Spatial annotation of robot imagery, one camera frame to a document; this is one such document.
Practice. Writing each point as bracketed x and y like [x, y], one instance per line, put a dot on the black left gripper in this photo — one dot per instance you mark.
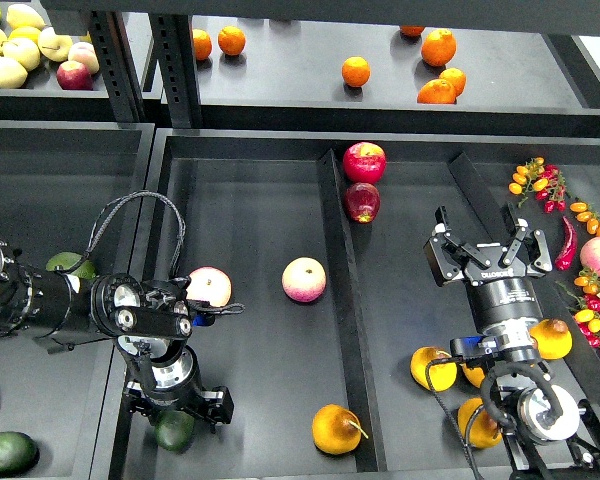
[172, 382]

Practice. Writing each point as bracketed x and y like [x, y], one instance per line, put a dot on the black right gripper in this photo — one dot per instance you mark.
[498, 279]

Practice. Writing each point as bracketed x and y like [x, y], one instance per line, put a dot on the dark green avocado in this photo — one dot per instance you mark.
[174, 430]

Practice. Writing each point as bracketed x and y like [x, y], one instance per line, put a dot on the yellow pear with stem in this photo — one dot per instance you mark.
[337, 430]

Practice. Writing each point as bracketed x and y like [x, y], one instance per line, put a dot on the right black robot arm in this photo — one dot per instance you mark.
[547, 433]

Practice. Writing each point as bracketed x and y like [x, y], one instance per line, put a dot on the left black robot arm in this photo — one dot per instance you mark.
[149, 322]

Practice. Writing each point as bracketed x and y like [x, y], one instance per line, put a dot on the yellow pear far right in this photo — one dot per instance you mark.
[553, 338]

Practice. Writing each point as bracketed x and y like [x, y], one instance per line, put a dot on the green avocado behind gripper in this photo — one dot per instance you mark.
[72, 263]

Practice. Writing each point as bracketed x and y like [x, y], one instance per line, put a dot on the yellow pear bottom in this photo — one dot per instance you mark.
[484, 432]

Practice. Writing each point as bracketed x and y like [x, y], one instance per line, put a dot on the dark avocado bottom left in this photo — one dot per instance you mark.
[18, 452]

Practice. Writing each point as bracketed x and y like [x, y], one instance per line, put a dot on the pale yellow pear front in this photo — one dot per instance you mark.
[12, 74]

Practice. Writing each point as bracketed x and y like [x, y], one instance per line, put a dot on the pale yellow pear top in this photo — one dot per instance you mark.
[22, 15]

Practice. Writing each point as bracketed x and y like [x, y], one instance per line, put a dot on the red chili pepper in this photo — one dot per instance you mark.
[566, 255]

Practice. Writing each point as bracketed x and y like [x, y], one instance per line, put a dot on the cherry tomato bunch top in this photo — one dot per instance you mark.
[542, 181]

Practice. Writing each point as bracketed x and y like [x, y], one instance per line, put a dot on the pink apple left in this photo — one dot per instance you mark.
[209, 284]

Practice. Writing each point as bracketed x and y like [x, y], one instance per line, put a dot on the pink apple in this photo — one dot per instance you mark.
[209, 284]
[304, 279]

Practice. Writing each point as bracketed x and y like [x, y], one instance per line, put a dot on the orange cherry tomato bunch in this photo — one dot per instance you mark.
[587, 215]

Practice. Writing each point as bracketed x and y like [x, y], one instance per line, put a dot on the cherry tomato bunch bottom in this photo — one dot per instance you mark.
[584, 294]

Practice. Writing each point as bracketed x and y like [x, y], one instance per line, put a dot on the dark red apple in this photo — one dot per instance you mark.
[362, 202]

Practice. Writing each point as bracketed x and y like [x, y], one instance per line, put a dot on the bright red apple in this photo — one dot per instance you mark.
[364, 162]

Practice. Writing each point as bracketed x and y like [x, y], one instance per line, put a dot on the pink apple right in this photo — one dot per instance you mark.
[304, 279]

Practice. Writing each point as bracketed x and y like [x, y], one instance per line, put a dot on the orange front right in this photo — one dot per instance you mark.
[437, 91]

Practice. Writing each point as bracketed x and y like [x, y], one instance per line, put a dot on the middle black tray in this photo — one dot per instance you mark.
[255, 201]

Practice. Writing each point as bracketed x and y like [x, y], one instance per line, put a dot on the black tray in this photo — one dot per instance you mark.
[255, 201]
[54, 180]

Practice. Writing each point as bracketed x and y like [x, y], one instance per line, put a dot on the orange behind front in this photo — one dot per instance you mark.
[456, 77]

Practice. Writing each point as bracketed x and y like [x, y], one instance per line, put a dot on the large orange right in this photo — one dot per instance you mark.
[439, 47]

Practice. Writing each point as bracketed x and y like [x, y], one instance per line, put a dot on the orange centre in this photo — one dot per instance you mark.
[355, 71]

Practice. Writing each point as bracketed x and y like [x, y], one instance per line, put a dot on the left black tray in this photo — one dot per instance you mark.
[54, 180]

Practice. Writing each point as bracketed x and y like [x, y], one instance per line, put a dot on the orange under shelf edge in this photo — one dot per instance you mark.
[411, 31]

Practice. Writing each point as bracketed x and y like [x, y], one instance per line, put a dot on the red apple on shelf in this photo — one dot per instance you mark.
[74, 75]

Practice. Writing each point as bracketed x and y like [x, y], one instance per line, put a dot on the orange far left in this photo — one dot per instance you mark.
[202, 44]

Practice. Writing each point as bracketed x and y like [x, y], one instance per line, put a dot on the pale peach on shelf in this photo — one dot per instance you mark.
[84, 53]

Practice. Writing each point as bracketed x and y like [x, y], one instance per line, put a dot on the yellow lemon on shelf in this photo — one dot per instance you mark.
[25, 32]

